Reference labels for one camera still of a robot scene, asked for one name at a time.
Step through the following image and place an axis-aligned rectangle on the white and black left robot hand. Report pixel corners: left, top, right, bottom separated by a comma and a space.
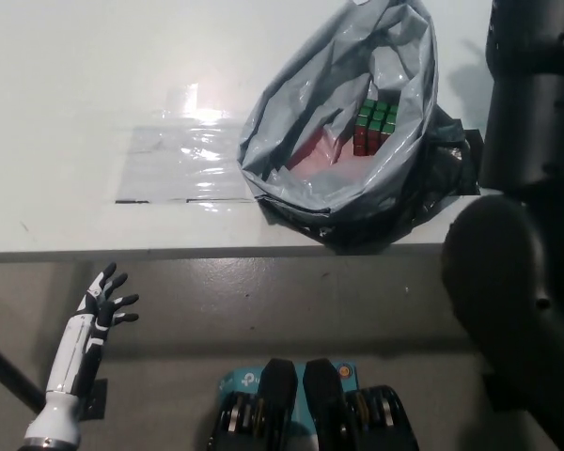
44, 262, 140, 397

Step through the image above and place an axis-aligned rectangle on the grey plastic bag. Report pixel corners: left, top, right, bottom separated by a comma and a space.
237, 0, 480, 255

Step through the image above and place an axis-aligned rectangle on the Rubik's cube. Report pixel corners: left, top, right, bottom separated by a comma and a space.
352, 99, 400, 157

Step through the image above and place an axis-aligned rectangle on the pink item inside bag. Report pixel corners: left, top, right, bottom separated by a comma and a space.
286, 131, 358, 179

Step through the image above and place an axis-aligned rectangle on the teal robot body top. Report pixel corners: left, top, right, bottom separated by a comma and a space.
217, 361, 359, 424

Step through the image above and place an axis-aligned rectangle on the black ribbed left robot body block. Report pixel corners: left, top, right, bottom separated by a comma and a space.
209, 359, 306, 451

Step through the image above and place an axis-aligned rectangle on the transparent plastic sheet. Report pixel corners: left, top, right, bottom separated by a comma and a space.
115, 84, 258, 206

